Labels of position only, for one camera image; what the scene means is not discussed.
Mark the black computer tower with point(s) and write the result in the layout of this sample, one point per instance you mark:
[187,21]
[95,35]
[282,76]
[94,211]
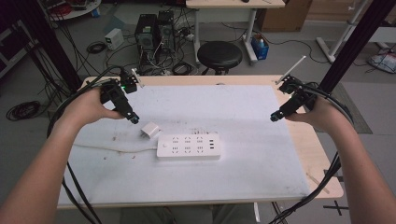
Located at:
[166,29]
[146,37]

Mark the wooden table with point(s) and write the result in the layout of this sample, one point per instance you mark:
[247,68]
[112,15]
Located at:
[314,146]

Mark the black round stool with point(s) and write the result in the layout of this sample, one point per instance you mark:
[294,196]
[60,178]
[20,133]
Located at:
[219,53]

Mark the person's left hand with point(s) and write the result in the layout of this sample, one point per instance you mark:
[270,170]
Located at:
[85,107]

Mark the white table mat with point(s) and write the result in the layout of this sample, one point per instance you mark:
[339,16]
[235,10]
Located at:
[218,183]

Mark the black metal frame post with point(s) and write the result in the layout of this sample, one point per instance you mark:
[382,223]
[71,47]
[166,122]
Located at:
[355,43]
[51,46]

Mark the person's right hand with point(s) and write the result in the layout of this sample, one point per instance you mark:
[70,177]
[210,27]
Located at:
[327,116]

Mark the white power supply box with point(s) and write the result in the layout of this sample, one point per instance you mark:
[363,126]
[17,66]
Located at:
[114,38]

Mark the blue box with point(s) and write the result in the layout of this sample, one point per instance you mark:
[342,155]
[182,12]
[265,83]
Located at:
[260,48]

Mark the person's grey pants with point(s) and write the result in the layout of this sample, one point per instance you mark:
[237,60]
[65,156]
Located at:
[193,215]

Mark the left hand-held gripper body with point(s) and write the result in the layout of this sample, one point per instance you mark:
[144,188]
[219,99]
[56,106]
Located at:
[118,93]

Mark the white desk leg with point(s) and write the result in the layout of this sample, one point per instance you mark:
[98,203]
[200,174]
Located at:
[341,37]

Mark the white power strip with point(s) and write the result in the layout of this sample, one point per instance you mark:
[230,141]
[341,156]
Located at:
[188,146]

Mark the white-legged wooden desk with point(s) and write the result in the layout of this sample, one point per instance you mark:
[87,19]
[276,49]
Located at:
[233,3]

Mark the cardboard box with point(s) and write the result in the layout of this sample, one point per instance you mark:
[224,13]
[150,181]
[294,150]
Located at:
[285,15]

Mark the round white table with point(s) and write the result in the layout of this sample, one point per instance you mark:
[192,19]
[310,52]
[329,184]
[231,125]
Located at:
[74,11]

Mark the white charger plug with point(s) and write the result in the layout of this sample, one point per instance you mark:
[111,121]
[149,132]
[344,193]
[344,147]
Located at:
[150,129]

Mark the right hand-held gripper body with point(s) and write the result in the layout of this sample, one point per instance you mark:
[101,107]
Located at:
[297,98]

